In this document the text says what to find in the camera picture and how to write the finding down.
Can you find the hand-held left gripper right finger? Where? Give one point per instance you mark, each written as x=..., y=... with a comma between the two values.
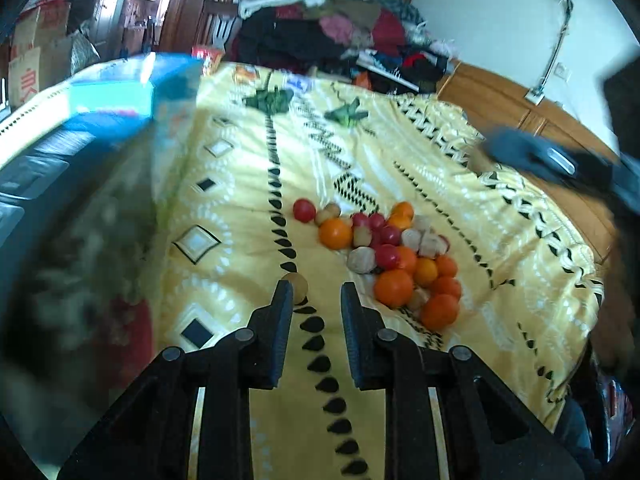
x=357, y=335

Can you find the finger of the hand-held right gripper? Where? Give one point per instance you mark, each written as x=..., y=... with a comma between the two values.
x=525, y=152

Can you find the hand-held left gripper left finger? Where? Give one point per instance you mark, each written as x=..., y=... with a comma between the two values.
x=280, y=330

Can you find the small brown potato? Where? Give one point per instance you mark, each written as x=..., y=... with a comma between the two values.
x=362, y=260
x=327, y=212
x=298, y=284

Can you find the pile of oranges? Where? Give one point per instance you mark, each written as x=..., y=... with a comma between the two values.
x=395, y=287

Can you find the cluster of red tomatoes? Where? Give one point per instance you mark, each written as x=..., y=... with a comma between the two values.
x=304, y=210

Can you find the wooden bed headboard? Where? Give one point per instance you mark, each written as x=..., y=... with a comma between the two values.
x=525, y=125

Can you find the beige cut root chunk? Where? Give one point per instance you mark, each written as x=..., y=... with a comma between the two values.
x=362, y=234
x=431, y=246
x=422, y=222
x=410, y=238
x=417, y=300

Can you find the person's dark clothing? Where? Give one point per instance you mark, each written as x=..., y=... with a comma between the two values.
x=625, y=110

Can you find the green leafy vegetable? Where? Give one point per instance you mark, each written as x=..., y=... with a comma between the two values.
x=347, y=112
x=270, y=100

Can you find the blue tissue packet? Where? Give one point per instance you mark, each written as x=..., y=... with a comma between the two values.
x=300, y=82

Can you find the pile of clothes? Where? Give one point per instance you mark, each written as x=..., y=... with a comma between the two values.
x=325, y=25

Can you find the orange white snack packet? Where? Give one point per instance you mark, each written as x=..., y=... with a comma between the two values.
x=245, y=74

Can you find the black product box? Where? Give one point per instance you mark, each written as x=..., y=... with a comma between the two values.
x=40, y=185

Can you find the red instant noodle cup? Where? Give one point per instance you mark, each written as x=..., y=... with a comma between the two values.
x=207, y=55

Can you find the blue green carton box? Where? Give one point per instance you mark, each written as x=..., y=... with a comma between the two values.
x=115, y=95

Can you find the wooden chair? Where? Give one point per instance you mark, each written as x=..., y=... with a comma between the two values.
x=220, y=25

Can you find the plaid woven bag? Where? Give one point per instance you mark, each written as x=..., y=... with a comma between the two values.
x=85, y=52

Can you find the brown cardboard box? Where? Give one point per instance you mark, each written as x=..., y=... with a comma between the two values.
x=37, y=72
x=42, y=25

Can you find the wooden room door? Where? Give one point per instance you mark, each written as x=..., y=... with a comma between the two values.
x=115, y=5

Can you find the white wall socket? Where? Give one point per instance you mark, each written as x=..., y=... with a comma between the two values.
x=535, y=95

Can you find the white wall switch plate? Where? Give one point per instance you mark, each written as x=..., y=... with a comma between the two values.
x=562, y=69

